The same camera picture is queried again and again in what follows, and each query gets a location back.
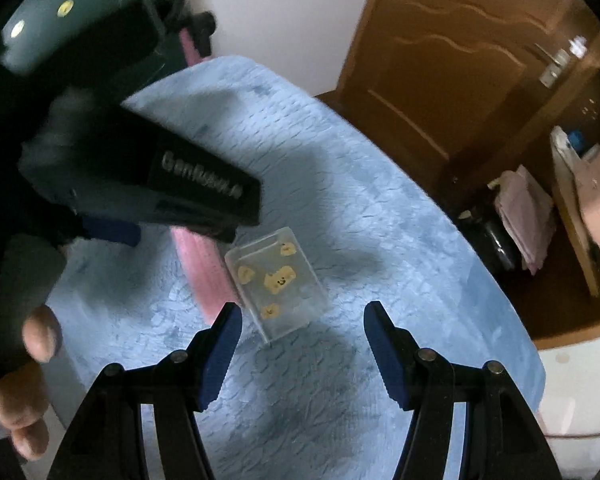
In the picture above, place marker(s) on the silver door handle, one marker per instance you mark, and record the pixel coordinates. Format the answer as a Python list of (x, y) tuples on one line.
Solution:
[(557, 63)]

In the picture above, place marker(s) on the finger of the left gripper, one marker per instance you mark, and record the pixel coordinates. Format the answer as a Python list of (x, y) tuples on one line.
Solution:
[(113, 231)]

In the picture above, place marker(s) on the yellow smiley magnet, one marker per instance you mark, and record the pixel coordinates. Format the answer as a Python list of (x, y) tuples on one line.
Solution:
[(17, 29), (65, 8)]

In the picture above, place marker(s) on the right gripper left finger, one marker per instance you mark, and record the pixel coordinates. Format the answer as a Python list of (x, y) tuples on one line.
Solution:
[(105, 437)]

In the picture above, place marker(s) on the green chalkboard pink frame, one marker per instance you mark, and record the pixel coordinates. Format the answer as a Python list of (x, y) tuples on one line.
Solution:
[(116, 46)]

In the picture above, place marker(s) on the yellow smiley magnet lower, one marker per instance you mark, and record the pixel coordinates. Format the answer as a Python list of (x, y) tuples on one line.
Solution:
[(17, 29)]

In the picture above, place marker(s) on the wooden shelf unit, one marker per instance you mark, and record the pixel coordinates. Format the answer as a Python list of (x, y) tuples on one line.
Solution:
[(559, 304)]

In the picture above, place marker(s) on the brown wooden door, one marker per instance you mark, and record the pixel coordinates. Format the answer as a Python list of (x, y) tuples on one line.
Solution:
[(430, 81)]

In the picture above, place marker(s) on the person's left hand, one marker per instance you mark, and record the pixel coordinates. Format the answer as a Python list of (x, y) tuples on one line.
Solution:
[(23, 393)]

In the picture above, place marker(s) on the pink folded cloth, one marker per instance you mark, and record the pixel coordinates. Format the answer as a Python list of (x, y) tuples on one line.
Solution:
[(526, 211)]

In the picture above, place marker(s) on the clear case yellow stickers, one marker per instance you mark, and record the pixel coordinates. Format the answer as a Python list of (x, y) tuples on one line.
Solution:
[(277, 284)]

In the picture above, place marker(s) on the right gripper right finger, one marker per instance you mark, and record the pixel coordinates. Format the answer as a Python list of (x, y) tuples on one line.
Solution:
[(502, 439)]

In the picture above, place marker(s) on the black chalkboard knob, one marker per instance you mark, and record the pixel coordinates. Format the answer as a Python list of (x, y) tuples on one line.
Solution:
[(200, 27)]

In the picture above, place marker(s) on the yellow smiley magnet upper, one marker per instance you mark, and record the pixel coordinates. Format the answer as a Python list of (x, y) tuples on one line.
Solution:
[(65, 8)]

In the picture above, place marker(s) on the pink hair roller clip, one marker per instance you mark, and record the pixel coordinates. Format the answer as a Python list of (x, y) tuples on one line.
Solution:
[(204, 269)]

